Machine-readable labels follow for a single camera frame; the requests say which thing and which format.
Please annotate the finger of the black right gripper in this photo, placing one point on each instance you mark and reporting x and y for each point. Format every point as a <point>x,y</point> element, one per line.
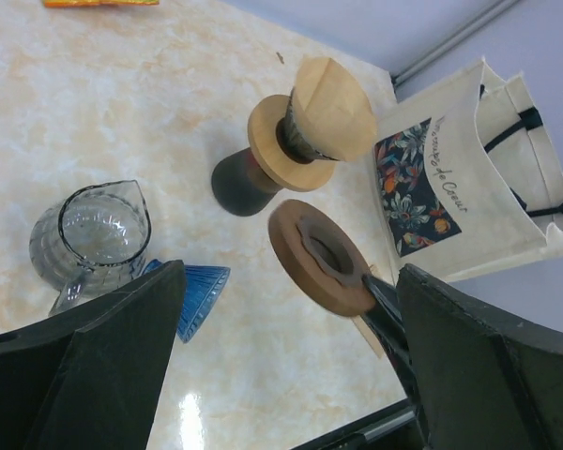
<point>386,322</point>

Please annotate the brown paper coffee filter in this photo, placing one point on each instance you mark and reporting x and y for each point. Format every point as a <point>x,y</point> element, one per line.
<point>332,110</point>

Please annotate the grey glass pitcher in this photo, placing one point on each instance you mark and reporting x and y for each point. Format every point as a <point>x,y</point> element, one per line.
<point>92,243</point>

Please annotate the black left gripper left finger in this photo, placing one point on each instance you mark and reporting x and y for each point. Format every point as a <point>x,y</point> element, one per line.
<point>91,377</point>

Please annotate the cream canvas tote bag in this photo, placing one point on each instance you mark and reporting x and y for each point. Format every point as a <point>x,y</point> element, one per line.
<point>467,179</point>

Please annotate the black tumbler with red lid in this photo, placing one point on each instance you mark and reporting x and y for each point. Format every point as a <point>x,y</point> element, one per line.
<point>241,186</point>

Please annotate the blue glass dripper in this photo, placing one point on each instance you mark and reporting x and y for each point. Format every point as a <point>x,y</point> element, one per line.
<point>204,284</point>
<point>297,146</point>

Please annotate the colourful snack packet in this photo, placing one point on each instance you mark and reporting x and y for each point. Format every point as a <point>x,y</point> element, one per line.
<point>96,3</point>

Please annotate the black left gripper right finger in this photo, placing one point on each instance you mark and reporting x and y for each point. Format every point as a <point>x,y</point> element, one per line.
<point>488,379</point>

